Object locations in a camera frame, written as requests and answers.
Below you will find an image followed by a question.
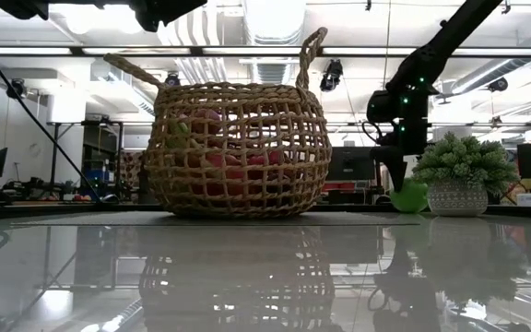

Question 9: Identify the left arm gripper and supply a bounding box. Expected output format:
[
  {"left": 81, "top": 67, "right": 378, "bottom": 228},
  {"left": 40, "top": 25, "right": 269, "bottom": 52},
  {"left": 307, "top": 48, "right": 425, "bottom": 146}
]
[{"left": 129, "top": 0, "right": 209, "bottom": 32}]

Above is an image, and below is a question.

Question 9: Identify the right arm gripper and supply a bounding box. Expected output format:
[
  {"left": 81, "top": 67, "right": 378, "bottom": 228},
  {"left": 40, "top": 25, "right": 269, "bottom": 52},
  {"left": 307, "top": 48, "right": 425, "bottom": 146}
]
[{"left": 370, "top": 114, "right": 431, "bottom": 193}]

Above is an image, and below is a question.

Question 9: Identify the bright green apple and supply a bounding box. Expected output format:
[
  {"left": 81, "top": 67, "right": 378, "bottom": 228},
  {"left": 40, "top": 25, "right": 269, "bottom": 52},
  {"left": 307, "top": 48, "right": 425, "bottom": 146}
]
[{"left": 388, "top": 177, "right": 430, "bottom": 214}]

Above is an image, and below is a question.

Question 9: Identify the woven wicker basket with handles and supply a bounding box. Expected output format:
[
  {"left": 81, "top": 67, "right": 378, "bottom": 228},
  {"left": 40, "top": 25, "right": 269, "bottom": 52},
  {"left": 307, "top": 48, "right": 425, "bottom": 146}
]
[{"left": 102, "top": 26, "right": 334, "bottom": 219}]

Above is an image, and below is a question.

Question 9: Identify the olive green pear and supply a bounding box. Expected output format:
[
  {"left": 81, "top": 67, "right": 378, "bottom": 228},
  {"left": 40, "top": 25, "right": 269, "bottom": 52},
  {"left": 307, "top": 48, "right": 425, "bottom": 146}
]
[{"left": 166, "top": 119, "right": 193, "bottom": 148}]

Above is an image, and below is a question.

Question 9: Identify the pink dragon fruit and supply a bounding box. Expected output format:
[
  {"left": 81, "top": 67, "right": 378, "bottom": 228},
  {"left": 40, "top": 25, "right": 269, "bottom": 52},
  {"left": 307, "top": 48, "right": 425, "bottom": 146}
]
[{"left": 191, "top": 151, "right": 289, "bottom": 197}]

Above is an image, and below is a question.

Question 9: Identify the potted green succulent plant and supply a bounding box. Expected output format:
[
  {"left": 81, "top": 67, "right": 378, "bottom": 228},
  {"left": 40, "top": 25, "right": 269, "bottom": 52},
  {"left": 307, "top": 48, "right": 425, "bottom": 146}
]
[{"left": 411, "top": 131, "right": 520, "bottom": 218}]

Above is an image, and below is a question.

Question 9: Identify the black metal rack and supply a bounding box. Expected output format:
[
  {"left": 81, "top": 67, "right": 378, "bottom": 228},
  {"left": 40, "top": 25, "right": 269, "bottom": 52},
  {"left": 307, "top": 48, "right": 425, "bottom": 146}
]
[{"left": 46, "top": 120, "right": 124, "bottom": 204}]

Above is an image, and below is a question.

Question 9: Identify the glossy white table sheet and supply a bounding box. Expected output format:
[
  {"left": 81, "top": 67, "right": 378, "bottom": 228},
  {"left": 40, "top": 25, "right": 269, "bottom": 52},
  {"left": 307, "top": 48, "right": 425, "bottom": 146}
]
[{"left": 0, "top": 214, "right": 531, "bottom": 332}]

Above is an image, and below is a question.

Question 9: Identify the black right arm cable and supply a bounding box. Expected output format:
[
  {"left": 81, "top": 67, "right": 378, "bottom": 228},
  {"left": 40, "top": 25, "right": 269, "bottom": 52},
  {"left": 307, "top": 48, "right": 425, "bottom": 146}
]
[{"left": 360, "top": 120, "right": 383, "bottom": 145}]

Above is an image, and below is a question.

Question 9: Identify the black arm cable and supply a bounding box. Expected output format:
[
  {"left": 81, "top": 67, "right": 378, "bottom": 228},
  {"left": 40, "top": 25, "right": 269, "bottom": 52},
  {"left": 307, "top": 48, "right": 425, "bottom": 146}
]
[
  {"left": 360, "top": 120, "right": 383, "bottom": 145},
  {"left": 0, "top": 21, "right": 106, "bottom": 204}
]

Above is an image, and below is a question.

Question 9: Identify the silver round air duct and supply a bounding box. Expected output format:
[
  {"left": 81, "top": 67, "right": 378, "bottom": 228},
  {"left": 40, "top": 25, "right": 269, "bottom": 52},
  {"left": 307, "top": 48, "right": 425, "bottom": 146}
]
[{"left": 242, "top": 0, "right": 308, "bottom": 89}]

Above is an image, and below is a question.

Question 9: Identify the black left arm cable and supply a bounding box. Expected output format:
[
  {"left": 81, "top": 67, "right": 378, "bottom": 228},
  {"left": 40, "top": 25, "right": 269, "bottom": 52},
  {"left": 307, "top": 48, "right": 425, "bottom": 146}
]
[{"left": 0, "top": 21, "right": 106, "bottom": 204}]

